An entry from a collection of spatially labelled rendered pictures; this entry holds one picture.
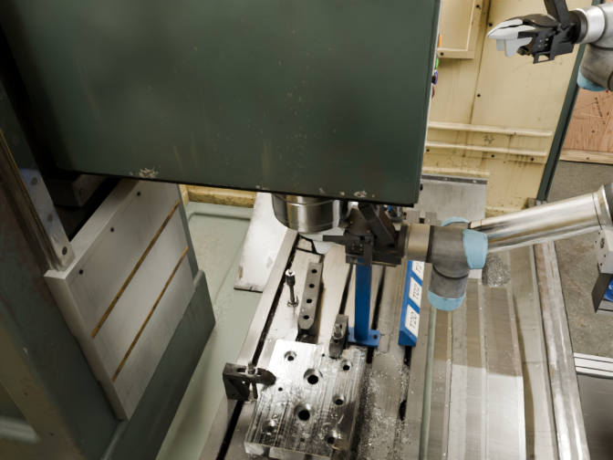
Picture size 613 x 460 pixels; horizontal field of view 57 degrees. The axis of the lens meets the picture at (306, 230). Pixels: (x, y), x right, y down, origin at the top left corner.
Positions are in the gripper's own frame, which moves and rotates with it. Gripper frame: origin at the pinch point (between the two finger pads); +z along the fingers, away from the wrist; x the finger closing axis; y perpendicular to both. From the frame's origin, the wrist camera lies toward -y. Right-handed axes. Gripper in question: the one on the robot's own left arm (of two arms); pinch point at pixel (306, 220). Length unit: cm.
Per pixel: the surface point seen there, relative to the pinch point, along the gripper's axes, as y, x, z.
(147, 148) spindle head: -21.9, -12.5, 24.4
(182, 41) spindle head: -40.9, -12.6, 14.7
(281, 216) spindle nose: -5.7, -6.7, 3.4
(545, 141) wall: 35, 100, -64
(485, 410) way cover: 66, 8, -47
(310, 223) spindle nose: -6.0, -7.9, -2.5
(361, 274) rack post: 25.7, 12.5, -10.5
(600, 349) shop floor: 139, 100, -114
